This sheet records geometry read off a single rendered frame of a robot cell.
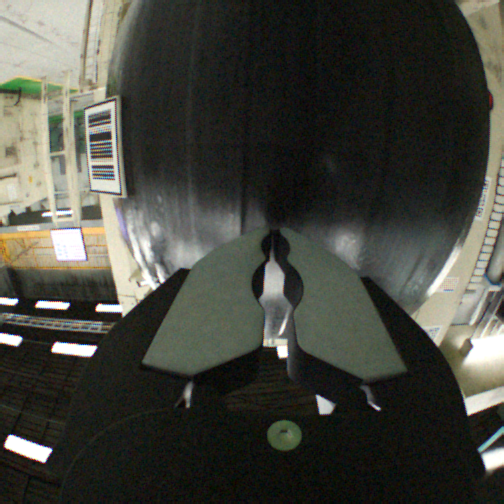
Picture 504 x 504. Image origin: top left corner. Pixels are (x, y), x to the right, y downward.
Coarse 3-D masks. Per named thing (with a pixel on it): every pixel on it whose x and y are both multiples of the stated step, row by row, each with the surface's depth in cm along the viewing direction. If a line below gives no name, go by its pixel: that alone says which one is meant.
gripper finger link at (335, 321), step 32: (288, 256) 9; (320, 256) 9; (288, 288) 9; (320, 288) 8; (352, 288) 8; (320, 320) 7; (352, 320) 7; (288, 352) 7; (320, 352) 6; (352, 352) 6; (384, 352) 6; (320, 384) 6; (352, 384) 5
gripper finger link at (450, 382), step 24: (384, 312) 7; (408, 336) 6; (408, 360) 5; (432, 360) 5; (384, 384) 5; (408, 384) 5; (432, 384) 5; (456, 384) 4; (384, 408) 4; (408, 408) 4; (432, 408) 4; (456, 408) 4; (456, 432) 3; (480, 456) 3
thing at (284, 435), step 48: (144, 432) 4; (192, 432) 4; (240, 432) 4; (288, 432) 4; (336, 432) 4; (384, 432) 4; (432, 432) 3; (96, 480) 3; (144, 480) 3; (192, 480) 3; (240, 480) 3; (288, 480) 3; (336, 480) 3; (384, 480) 3; (432, 480) 2
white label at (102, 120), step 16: (96, 112) 12; (112, 112) 12; (96, 128) 13; (112, 128) 12; (96, 144) 13; (112, 144) 13; (96, 160) 14; (112, 160) 13; (96, 176) 14; (112, 176) 14; (96, 192) 15; (112, 192) 14
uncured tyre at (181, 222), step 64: (192, 0) 9; (256, 0) 9; (320, 0) 9; (384, 0) 8; (448, 0) 8; (128, 64) 11; (192, 64) 10; (256, 64) 10; (320, 64) 10; (384, 64) 9; (448, 64) 9; (128, 128) 12; (192, 128) 11; (256, 128) 11; (320, 128) 11; (384, 128) 11; (448, 128) 10; (128, 192) 14; (192, 192) 13; (256, 192) 13; (320, 192) 12; (384, 192) 12; (448, 192) 12; (192, 256) 15; (384, 256) 14; (448, 256) 14
